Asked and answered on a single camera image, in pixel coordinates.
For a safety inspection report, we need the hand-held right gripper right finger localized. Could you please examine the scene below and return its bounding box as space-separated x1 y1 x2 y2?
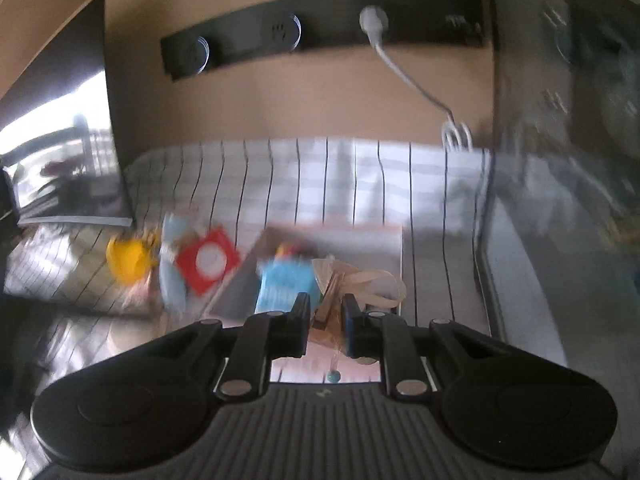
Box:
342 293 502 402

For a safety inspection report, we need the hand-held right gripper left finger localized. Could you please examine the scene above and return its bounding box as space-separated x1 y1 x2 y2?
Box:
145 293 312 401

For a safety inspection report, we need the clear plastic snack bag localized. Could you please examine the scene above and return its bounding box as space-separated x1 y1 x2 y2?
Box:
309 256 409 357

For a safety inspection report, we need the pink storage box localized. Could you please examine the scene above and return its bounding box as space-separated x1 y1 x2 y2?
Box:
202 222 407 385

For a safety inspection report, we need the yellow doll with striped legs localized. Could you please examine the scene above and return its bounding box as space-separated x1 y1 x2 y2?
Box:
106 230 162 311

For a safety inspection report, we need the red square card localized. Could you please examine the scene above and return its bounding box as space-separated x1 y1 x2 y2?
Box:
174 227 242 297

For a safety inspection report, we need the light blue plush toy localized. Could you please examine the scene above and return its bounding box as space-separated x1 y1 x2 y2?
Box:
157 212 202 313

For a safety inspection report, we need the white plaid blanket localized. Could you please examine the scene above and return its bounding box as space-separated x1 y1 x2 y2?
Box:
5 137 566 376

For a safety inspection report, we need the grey glass cabinet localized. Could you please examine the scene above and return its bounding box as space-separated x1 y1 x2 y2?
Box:
475 0 640 461

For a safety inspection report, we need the white power plug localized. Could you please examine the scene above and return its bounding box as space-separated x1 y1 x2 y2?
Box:
359 5 391 44

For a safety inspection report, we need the black glossy panel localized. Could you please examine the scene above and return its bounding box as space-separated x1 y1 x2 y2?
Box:
0 0 136 228

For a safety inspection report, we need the white cable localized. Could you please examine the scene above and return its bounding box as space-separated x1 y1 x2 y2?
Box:
372 40 475 152

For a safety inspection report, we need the black wall power strip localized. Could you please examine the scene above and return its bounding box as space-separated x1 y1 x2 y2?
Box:
160 0 488 83

